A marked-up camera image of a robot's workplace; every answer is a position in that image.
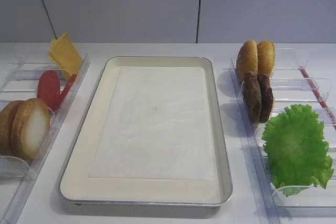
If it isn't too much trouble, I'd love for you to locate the brown meat patty right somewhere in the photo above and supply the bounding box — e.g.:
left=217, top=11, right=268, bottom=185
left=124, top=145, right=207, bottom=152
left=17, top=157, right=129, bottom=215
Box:
left=257, top=73, right=274, bottom=123

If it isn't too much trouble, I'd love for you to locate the white parchment paper sheet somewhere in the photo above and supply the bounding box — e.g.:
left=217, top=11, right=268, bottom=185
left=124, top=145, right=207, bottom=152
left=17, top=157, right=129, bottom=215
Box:
left=90, top=67, right=215, bottom=180

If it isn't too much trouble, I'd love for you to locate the cream metal baking tray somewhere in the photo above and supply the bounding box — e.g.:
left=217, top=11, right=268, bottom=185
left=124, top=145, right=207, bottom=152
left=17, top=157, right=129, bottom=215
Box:
left=59, top=56, right=233, bottom=207

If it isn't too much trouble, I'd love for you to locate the red tomato slice front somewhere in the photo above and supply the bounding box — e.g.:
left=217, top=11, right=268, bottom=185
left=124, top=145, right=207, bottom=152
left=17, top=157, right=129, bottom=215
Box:
left=37, top=70, right=60, bottom=111

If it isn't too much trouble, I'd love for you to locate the brown meat patty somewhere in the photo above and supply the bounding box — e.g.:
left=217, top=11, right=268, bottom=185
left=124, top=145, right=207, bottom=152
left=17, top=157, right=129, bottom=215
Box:
left=257, top=73, right=274, bottom=123
left=243, top=71, right=261, bottom=123

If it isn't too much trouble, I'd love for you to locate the bun half with white face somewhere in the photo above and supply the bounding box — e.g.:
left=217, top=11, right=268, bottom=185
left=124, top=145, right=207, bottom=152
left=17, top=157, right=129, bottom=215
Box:
left=11, top=98, right=50, bottom=161

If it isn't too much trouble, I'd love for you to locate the clear right ingredient rack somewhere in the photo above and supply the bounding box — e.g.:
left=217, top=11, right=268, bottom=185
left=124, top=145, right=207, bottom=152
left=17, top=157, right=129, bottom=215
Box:
left=230, top=47, right=335, bottom=223

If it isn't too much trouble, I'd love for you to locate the golden bun half left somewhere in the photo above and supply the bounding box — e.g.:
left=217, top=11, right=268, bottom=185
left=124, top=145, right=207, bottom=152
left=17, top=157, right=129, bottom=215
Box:
left=236, top=40, right=258, bottom=83

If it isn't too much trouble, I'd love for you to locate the golden bun half right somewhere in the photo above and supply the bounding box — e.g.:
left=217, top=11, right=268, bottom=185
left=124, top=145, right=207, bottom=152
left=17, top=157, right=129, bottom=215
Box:
left=257, top=40, right=275, bottom=76

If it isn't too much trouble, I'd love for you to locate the brown meat patty left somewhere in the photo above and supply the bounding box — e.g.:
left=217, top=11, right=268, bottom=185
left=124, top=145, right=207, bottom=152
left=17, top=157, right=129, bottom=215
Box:
left=243, top=71, right=261, bottom=123

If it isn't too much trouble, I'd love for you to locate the clear ingredient rack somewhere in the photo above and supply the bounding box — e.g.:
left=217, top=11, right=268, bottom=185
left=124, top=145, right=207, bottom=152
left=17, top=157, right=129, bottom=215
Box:
left=0, top=53, right=91, bottom=224
left=230, top=47, right=335, bottom=223

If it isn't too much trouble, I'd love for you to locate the clear left ingredient rack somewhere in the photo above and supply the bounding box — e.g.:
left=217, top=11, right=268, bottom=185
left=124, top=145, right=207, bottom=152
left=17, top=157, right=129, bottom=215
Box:
left=0, top=53, right=91, bottom=224

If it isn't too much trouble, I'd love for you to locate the green lettuce leaf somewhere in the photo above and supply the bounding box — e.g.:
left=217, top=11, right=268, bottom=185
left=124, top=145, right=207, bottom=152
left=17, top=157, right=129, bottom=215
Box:
left=262, top=104, right=334, bottom=197

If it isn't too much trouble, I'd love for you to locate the red tomato slice rear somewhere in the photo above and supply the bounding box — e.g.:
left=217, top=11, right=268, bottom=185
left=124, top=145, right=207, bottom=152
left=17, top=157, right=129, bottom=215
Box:
left=57, top=74, right=77, bottom=109

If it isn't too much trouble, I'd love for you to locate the red tomato slice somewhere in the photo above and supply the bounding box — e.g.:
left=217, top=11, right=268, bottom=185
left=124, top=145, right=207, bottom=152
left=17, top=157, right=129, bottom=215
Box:
left=37, top=70, right=60, bottom=111
left=57, top=74, right=77, bottom=109

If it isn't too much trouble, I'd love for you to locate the brown bun half left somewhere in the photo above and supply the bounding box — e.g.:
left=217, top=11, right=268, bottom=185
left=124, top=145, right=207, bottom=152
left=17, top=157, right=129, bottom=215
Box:
left=0, top=100, right=23, bottom=156

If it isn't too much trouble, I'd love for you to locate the yellow cheese slice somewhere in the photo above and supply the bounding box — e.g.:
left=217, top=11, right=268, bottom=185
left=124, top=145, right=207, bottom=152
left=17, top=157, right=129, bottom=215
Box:
left=49, top=33, right=83, bottom=81

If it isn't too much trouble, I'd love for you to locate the golden bun half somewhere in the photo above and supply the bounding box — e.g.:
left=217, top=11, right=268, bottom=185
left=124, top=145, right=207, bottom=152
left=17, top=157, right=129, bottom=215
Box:
left=236, top=40, right=258, bottom=83
left=257, top=40, right=275, bottom=76

